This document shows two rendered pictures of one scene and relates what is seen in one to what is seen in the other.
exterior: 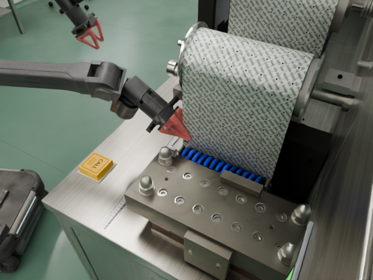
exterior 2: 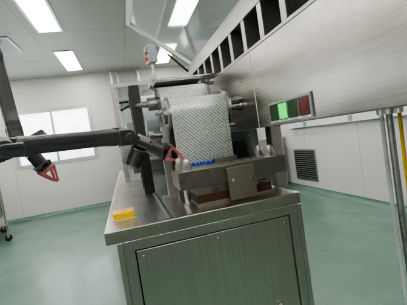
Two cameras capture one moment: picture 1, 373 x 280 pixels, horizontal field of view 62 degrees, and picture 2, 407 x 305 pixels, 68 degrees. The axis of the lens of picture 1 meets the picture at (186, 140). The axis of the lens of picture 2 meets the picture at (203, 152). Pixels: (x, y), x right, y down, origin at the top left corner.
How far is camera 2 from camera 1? 0.97 m
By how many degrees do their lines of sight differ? 57
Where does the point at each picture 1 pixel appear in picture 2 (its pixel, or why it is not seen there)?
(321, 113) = not seen: hidden behind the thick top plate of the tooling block
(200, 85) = (182, 117)
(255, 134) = (217, 132)
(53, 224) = not seen: outside the picture
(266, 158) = (226, 144)
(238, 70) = (198, 101)
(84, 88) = (117, 137)
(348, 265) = (286, 30)
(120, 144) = not seen: hidden behind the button
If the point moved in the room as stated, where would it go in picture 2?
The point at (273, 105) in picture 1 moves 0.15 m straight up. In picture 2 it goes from (218, 111) to (213, 74)
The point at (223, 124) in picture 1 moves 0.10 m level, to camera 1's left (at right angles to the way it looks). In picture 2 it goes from (200, 135) to (181, 138)
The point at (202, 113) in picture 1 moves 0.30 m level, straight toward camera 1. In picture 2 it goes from (187, 134) to (241, 125)
